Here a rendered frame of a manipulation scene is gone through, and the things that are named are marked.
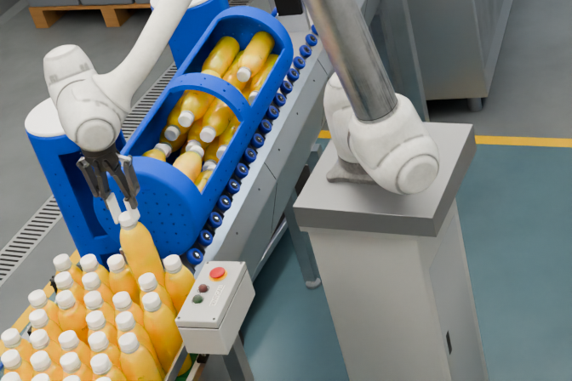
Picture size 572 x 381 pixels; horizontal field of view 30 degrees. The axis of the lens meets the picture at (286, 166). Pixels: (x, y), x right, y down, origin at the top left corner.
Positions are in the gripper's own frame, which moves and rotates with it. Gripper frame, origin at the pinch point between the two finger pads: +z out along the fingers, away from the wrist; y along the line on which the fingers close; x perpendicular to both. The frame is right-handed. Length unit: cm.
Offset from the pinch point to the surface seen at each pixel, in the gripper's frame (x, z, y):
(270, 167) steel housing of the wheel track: -70, 39, -4
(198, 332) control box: 18.6, 20.0, -19.8
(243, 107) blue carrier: -63, 13, -5
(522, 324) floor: -98, 127, -64
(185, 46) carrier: -149, 39, 55
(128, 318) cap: 20.0, 14.8, -4.9
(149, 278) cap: 6.8, 15.0, -4.5
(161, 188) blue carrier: -19.1, 8.5, 1.1
